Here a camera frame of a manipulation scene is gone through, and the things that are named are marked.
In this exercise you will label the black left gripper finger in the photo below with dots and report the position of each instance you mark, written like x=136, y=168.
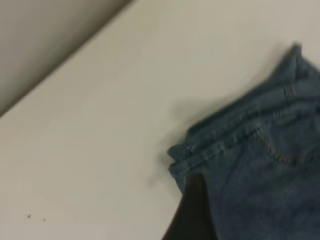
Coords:
x=192, y=212

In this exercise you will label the blue denim jeans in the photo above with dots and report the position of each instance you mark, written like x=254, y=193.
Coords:
x=262, y=162

